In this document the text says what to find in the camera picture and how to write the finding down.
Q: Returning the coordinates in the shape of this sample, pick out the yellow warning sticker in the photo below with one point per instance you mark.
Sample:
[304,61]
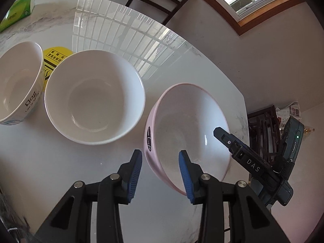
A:
[52,58]

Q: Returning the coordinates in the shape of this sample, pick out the white bowl with blue elephant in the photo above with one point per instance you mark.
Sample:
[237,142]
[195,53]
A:
[22,81]

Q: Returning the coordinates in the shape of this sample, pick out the large pink bowl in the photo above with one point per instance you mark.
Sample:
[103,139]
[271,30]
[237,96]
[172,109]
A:
[184,118]

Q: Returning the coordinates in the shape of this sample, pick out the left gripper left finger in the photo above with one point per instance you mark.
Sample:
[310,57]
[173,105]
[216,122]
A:
[117,189]

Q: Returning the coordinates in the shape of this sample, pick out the dark carved wooden chair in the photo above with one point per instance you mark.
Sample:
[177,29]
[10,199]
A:
[264,133]

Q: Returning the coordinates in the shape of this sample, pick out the green tissue pack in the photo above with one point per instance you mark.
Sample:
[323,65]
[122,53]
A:
[18,11]

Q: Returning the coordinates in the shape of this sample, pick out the white bowl with pink rabbit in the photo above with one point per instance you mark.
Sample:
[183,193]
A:
[94,97]

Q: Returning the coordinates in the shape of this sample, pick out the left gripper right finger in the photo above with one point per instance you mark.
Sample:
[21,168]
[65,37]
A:
[203,189]

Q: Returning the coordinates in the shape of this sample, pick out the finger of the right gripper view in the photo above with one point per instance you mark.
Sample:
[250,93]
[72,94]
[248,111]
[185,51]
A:
[227,139]

